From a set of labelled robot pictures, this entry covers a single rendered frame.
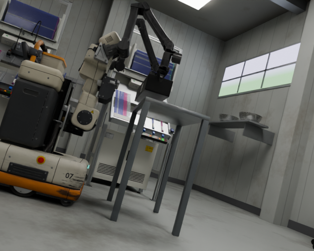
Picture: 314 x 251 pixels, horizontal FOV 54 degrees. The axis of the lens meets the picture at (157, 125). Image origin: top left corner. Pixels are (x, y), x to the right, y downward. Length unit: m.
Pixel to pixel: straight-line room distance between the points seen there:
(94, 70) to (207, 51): 6.28
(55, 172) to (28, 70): 0.65
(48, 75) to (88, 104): 0.33
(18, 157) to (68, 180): 0.32
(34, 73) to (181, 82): 6.03
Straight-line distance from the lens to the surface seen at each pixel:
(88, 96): 2.18
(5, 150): 2.02
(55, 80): 2.05
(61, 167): 1.97
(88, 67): 2.25
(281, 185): 4.92
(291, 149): 4.99
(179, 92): 7.77
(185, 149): 7.79
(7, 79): 3.23
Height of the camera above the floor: 0.43
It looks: 6 degrees up
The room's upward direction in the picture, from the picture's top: 16 degrees clockwise
